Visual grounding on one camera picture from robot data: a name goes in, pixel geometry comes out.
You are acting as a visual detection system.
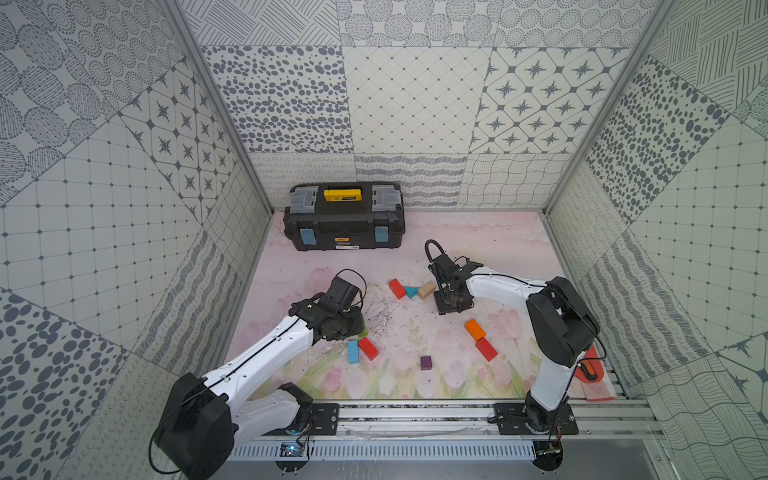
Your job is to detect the natural wooden block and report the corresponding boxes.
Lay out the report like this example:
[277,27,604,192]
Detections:
[417,281,437,300]

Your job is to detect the orange block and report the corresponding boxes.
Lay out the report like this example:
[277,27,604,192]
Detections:
[464,319,486,342]

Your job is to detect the red block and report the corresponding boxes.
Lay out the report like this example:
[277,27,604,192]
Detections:
[358,337,379,361]
[475,337,498,362]
[389,279,407,300]

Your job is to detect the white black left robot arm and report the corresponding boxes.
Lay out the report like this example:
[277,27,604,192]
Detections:
[149,293,365,479]

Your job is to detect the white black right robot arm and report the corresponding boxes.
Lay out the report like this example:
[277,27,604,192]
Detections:
[427,252,600,434]

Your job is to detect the light blue block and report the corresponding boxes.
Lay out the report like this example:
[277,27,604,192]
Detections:
[347,340,359,365]

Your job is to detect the teal triangle block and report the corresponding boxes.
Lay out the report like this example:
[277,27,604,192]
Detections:
[404,286,419,299]

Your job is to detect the black plastic toolbox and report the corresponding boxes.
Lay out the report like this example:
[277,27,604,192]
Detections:
[283,182,406,251]

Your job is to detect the red work glove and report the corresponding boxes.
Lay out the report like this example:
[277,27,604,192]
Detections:
[574,345,605,384]

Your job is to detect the orange black screwdriver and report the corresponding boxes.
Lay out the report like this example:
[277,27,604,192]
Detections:
[575,359,604,384]

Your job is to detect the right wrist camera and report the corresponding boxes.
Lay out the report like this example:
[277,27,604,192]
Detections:
[428,253,460,284]

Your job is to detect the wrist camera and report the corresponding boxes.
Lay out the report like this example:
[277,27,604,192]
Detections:
[428,253,460,284]
[321,277,361,310]

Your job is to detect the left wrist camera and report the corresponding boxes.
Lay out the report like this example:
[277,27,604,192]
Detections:
[321,277,361,310]

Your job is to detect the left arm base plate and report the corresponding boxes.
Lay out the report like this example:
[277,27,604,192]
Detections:
[263,402,340,437]

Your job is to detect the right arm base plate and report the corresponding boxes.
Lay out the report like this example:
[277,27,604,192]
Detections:
[488,402,579,436]

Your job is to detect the aluminium rail frame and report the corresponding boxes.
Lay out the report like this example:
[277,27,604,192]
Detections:
[232,400,662,456]

